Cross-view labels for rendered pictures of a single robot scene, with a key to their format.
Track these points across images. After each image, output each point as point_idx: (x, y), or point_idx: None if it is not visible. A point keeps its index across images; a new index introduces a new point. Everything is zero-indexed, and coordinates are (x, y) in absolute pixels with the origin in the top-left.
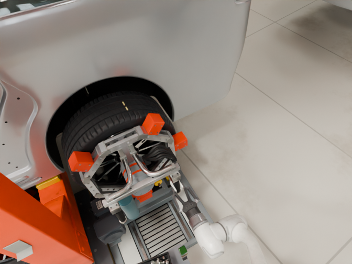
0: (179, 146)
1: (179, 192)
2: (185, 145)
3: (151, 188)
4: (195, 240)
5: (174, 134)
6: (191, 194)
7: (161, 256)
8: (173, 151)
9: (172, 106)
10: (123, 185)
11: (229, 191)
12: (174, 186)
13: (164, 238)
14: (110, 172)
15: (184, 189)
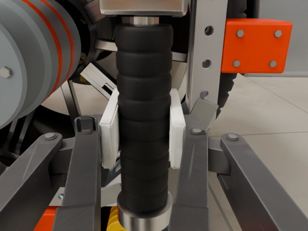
0: (246, 46)
1: (148, 216)
2: (272, 60)
3: (3, 113)
4: None
5: (237, 18)
6: (254, 204)
7: None
8: (211, 65)
9: (255, 4)
10: (4, 167)
11: None
12: (115, 106)
13: None
14: (8, 124)
15: (188, 139)
